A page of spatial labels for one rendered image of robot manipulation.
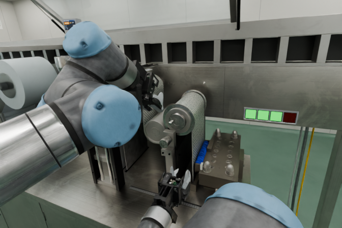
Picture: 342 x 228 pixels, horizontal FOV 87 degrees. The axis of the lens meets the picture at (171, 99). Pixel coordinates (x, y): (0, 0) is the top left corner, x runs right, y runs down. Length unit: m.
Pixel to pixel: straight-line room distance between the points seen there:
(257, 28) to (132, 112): 0.85
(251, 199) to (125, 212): 0.72
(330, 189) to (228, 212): 1.34
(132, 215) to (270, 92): 0.86
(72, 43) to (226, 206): 0.34
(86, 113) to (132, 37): 1.01
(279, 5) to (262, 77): 2.43
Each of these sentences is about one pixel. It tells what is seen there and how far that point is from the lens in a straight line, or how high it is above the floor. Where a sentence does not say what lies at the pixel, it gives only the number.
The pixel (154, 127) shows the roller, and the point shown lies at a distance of 0.86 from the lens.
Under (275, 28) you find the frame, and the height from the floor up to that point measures 1.61.
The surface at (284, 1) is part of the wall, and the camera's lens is 3.40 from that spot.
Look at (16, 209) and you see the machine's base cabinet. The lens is 1.59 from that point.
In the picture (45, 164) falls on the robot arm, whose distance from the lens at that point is 0.23.
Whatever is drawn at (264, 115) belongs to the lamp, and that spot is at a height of 1.19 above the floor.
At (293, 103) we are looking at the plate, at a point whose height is 1.26.
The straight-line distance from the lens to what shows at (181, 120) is 0.76.
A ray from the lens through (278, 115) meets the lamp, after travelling 1.08.
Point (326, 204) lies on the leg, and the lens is 1.63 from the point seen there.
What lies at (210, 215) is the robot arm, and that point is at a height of 1.39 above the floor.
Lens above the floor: 1.58
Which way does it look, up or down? 18 degrees down
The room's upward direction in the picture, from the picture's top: 3 degrees counter-clockwise
